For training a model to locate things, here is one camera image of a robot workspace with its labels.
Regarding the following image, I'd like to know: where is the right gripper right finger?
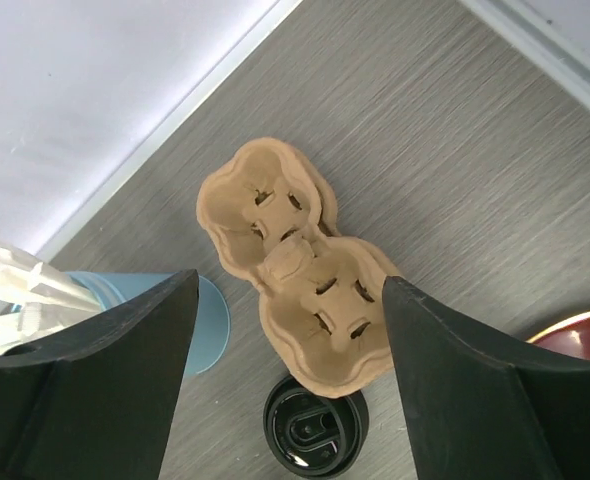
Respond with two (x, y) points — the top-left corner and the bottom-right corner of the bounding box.
(382, 277), (590, 479)

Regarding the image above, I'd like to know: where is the white wrapped straws bundle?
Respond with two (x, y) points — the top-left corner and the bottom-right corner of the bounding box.
(0, 240), (103, 356)

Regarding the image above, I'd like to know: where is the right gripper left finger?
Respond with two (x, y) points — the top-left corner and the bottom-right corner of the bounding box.
(0, 270), (198, 479)

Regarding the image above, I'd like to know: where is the red round tray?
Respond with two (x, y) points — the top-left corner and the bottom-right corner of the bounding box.
(527, 311), (590, 361)

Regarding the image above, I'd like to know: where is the blue straw holder cup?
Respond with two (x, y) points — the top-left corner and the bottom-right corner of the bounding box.
(67, 271), (231, 378)

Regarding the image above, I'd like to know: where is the cardboard cup carrier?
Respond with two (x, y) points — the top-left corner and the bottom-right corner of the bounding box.
(196, 137), (398, 398)

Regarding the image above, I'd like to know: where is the black lid stack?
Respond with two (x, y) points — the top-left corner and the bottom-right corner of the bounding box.
(263, 375), (370, 479)

